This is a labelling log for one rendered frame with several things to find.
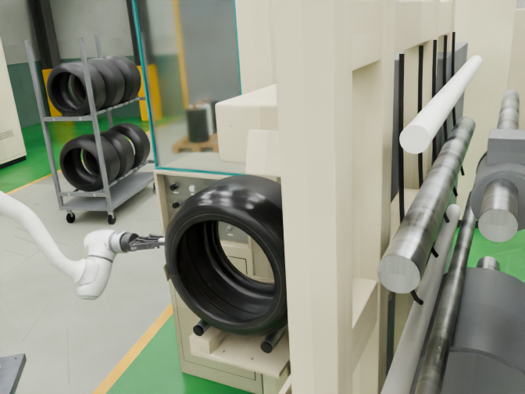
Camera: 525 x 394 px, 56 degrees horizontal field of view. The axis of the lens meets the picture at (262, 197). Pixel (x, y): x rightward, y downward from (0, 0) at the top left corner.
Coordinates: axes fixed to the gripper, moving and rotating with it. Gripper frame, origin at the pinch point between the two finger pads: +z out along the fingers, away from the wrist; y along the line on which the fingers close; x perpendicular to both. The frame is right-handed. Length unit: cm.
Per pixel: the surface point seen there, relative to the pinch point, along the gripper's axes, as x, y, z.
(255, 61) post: -59, 26, 39
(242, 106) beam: -50, -36, 65
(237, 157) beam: -38, -36, 60
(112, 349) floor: 103, 60, -121
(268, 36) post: -67, 26, 45
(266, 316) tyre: 22, -12, 44
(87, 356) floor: 101, 49, -132
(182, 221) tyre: -12.6, -11.6, 19.0
